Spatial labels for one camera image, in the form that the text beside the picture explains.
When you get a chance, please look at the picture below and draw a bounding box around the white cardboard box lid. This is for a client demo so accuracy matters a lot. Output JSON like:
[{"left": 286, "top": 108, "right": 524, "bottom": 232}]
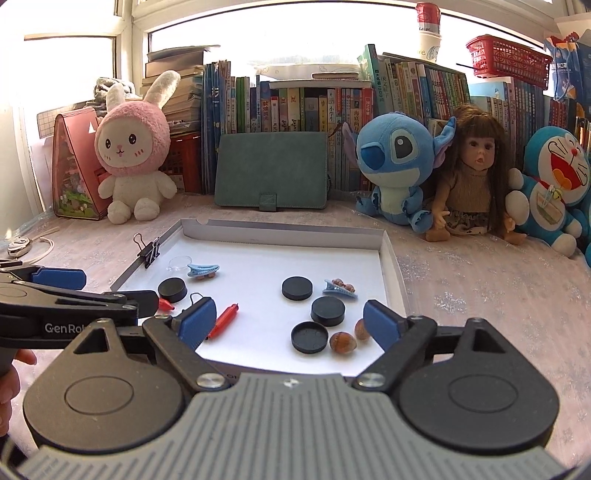
[{"left": 108, "top": 218, "right": 409, "bottom": 374}]

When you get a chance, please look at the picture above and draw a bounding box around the brown hazelnut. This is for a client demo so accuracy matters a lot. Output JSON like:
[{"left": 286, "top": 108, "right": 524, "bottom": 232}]
[{"left": 329, "top": 331, "right": 358, "bottom": 356}]

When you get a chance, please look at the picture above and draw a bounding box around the blue bear hair clip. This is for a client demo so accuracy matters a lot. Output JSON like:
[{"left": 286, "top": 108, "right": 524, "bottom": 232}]
[
  {"left": 187, "top": 262, "right": 221, "bottom": 282},
  {"left": 322, "top": 278, "right": 358, "bottom": 302}
]

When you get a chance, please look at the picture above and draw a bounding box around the red plastic basket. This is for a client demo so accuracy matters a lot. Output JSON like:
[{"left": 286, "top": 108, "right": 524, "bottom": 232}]
[{"left": 465, "top": 34, "right": 553, "bottom": 90}]

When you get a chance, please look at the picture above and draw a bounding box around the blue alien plush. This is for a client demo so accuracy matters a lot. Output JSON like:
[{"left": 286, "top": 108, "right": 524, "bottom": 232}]
[{"left": 342, "top": 112, "right": 458, "bottom": 234}]

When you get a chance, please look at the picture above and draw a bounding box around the blue paper bag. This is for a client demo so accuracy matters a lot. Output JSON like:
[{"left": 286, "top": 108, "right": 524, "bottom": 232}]
[{"left": 544, "top": 32, "right": 587, "bottom": 104}]

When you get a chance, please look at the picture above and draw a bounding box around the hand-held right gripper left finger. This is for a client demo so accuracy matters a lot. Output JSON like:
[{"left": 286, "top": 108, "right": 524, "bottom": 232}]
[{"left": 69, "top": 298, "right": 232, "bottom": 393}]

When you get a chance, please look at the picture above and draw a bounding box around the pink triangular house box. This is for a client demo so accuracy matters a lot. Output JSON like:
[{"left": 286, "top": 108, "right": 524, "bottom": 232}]
[{"left": 52, "top": 108, "right": 114, "bottom": 221}]

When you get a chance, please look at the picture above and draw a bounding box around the blue robot cat plush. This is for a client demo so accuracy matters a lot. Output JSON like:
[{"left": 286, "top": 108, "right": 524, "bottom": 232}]
[{"left": 505, "top": 126, "right": 591, "bottom": 258}]

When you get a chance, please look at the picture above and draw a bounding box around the brown haired baby doll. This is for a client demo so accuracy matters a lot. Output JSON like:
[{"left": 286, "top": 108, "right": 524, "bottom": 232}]
[{"left": 425, "top": 104, "right": 527, "bottom": 245}]

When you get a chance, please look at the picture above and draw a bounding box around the pink bunny plush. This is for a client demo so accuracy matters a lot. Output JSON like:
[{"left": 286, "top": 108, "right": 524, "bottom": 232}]
[{"left": 95, "top": 70, "right": 182, "bottom": 225}]

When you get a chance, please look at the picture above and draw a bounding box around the pink snowflake tablecloth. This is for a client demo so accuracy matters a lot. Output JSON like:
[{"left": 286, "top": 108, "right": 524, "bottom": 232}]
[{"left": 0, "top": 189, "right": 591, "bottom": 462}]

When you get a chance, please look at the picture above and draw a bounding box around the red plastic crate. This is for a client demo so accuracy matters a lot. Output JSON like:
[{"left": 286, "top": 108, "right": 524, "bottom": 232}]
[{"left": 161, "top": 131, "right": 204, "bottom": 195}]

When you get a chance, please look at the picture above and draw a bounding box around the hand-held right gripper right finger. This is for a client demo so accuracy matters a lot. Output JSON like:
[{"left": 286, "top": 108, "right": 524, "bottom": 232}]
[{"left": 353, "top": 299, "right": 513, "bottom": 393}]

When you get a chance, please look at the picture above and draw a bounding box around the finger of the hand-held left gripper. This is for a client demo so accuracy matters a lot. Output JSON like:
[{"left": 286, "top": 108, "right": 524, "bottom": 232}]
[
  {"left": 0, "top": 260, "right": 88, "bottom": 291},
  {"left": 55, "top": 290, "right": 160, "bottom": 319}
]

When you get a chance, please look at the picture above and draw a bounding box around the grey crumpled cloth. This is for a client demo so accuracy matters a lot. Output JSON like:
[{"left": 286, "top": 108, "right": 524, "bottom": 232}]
[{"left": 95, "top": 76, "right": 139, "bottom": 107}]

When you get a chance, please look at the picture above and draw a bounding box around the red can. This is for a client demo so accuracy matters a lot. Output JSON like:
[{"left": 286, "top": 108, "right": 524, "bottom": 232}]
[{"left": 416, "top": 1, "right": 441, "bottom": 35}]

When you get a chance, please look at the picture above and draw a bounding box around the white paper cup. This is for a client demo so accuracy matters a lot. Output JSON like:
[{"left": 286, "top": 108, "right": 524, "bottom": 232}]
[{"left": 418, "top": 32, "right": 441, "bottom": 63}]

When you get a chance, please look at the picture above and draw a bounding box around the black hollow round cap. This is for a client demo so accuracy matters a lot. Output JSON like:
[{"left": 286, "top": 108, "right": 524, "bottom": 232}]
[{"left": 290, "top": 322, "right": 329, "bottom": 354}]

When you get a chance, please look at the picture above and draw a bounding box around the green suede notebook case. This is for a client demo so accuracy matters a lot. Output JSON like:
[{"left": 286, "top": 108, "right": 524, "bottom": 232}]
[{"left": 215, "top": 132, "right": 329, "bottom": 212}]

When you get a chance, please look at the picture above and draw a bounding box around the black binder clip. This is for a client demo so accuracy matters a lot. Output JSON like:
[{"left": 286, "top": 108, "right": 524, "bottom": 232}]
[
  {"left": 172, "top": 292, "right": 208, "bottom": 329},
  {"left": 134, "top": 233, "right": 161, "bottom": 268}
]

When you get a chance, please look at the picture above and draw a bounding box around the white cable with switch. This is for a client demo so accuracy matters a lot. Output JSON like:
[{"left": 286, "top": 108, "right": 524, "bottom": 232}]
[{"left": 7, "top": 233, "right": 56, "bottom": 259}]

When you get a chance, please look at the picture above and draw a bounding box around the person's left hand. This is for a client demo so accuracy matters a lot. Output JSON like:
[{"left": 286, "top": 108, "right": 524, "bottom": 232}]
[{"left": 0, "top": 349, "right": 38, "bottom": 437}]

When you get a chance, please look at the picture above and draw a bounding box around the black round disc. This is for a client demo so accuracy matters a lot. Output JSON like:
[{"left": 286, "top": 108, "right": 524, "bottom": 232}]
[
  {"left": 157, "top": 279, "right": 189, "bottom": 303},
  {"left": 281, "top": 276, "right": 314, "bottom": 301},
  {"left": 310, "top": 296, "right": 347, "bottom": 328}
]

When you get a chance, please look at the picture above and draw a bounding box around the row of upright books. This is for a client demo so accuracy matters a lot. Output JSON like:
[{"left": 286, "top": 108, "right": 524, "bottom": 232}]
[{"left": 201, "top": 44, "right": 583, "bottom": 195}]

